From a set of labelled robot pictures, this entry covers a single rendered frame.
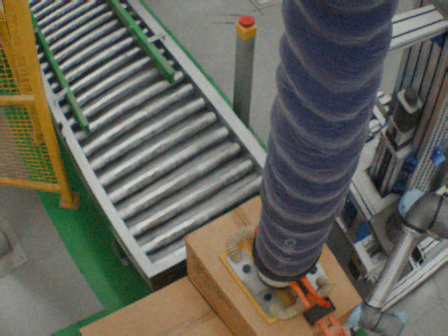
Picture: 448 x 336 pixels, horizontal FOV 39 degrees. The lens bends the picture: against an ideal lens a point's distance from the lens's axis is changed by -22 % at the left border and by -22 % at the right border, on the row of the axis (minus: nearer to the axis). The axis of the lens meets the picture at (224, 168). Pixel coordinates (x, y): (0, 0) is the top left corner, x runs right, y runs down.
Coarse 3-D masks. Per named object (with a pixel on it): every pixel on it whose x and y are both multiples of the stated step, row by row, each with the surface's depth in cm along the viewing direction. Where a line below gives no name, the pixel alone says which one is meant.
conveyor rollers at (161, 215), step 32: (32, 0) 376; (64, 0) 375; (96, 0) 372; (64, 32) 363; (96, 32) 359; (128, 32) 361; (64, 64) 349; (96, 64) 352; (64, 96) 340; (96, 128) 332; (128, 128) 333; (160, 128) 332; (192, 128) 331; (224, 128) 331; (96, 160) 323; (128, 160) 324; (224, 160) 326; (128, 192) 318; (160, 192) 317; (192, 192) 318; (192, 224) 311
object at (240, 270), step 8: (240, 248) 262; (224, 256) 260; (248, 256) 260; (224, 264) 259; (232, 264) 258; (240, 264) 258; (248, 264) 256; (232, 272) 257; (240, 272) 257; (248, 272) 256; (240, 280) 256; (248, 288) 254; (248, 296) 253; (256, 296) 252; (264, 296) 250; (272, 296) 251; (280, 296) 253; (256, 304) 251; (264, 304) 251; (280, 304) 251; (264, 312) 250; (272, 320) 248
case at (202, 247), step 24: (240, 216) 269; (192, 240) 265; (216, 240) 265; (192, 264) 279; (216, 264) 261; (336, 264) 261; (216, 288) 264; (240, 288) 256; (288, 288) 256; (336, 288) 256; (240, 312) 252; (336, 312) 251
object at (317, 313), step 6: (330, 300) 238; (312, 306) 238; (318, 306) 237; (330, 306) 237; (306, 312) 236; (312, 312) 236; (318, 312) 236; (324, 312) 236; (330, 312) 236; (306, 318) 238; (312, 318) 235; (318, 318) 235; (324, 318) 234; (312, 324) 236
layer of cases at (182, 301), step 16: (176, 288) 298; (192, 288) 298; (144, 304) 293; (160, 304) 294; (176, 304) 294; (192, 304) 294; (208, 304) 295; (96, 320) 287; (112, 320) 288; (128, 320) 289; (144, 320) 289; (160, 320) 290; (176, 320) 290; (192, 320) 291; (208, 320) 291
